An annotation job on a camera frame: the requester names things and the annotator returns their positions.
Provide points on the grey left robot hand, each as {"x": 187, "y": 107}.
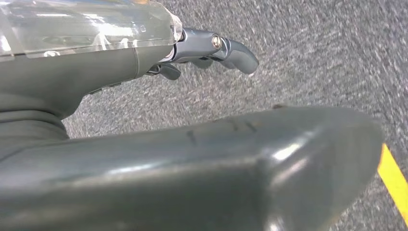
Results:
{"x": 159, "y": 178}

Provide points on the yellow floor tape square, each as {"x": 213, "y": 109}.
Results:
{"x": 395, "y": 181}

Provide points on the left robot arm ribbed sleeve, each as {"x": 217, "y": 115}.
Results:
{"x": 28, "y": 127}

